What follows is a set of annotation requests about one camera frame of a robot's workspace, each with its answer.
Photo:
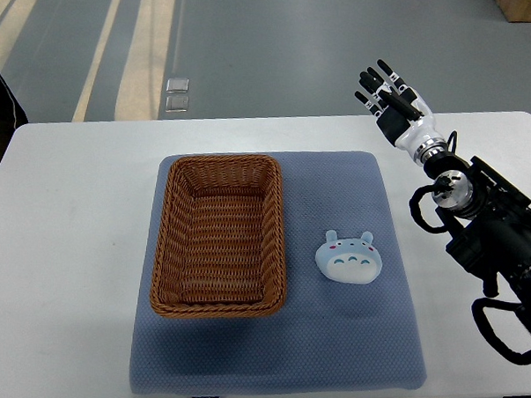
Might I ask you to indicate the lower metal floor plate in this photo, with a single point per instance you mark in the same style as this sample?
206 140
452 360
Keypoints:
177 103

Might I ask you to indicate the upper metal floor plate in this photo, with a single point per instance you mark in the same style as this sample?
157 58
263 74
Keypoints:
177 84

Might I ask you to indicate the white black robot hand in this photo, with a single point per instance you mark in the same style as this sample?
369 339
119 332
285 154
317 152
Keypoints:
401 113

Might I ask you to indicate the blue plush toy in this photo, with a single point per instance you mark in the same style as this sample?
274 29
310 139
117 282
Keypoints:
350 260

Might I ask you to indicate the metal floor plate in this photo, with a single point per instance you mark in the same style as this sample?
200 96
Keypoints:
177 84
177 103

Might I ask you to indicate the blue quilted mat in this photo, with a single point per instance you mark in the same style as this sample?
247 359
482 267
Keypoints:
327 336

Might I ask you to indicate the brown cardboard box corner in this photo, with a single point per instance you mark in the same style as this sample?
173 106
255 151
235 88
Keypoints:
516 10

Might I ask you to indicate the brown wicker basket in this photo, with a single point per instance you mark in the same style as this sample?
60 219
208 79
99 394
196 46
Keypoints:
220 251

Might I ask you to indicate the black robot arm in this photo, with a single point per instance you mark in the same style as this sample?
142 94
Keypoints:
489 221

